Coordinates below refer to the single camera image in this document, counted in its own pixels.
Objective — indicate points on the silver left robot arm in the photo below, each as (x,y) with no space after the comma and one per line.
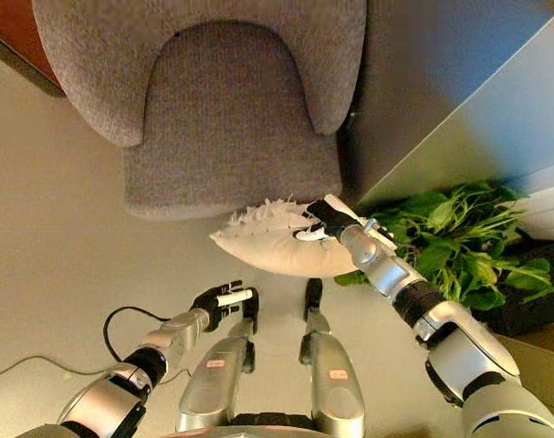
(121,378)

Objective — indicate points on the grey fabric armchair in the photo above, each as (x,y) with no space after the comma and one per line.
(222,114)

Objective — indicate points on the white fringed pillow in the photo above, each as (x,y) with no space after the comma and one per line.
(276,251)

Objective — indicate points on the dark plant pot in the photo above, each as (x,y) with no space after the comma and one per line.
(527,315)

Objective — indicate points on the green leafy plant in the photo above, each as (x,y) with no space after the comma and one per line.
(459,237)

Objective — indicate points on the copper brown cabinet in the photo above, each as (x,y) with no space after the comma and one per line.
(16,41)

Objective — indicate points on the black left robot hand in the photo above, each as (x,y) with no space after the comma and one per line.
(215,303)

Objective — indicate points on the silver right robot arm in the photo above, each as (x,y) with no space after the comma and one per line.
(441,328)

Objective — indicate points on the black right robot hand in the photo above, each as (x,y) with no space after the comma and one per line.
(333,219)

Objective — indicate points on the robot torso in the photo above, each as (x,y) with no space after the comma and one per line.
(267,426)

